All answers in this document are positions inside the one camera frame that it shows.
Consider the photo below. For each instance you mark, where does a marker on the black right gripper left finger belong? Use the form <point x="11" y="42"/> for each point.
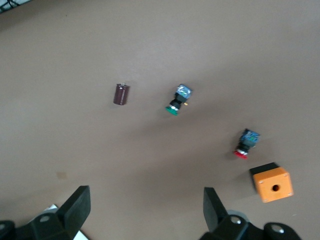
<point x="70" y="215"/>

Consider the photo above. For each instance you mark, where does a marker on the red push button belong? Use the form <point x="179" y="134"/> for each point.
<point x="246" y="143"/>

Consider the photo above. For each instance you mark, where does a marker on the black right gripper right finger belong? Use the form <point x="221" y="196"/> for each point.
<point x="225" y="230"/>

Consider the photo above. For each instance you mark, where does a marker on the green push button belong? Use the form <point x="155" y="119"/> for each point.
<point x="178" y="100"/>

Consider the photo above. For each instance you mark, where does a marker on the dark brown capacitor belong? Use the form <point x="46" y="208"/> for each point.
<point x="121" y="94"/>

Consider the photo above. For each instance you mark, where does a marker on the orange button enclosure box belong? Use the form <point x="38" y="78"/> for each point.
<point x="273" y="186"/>

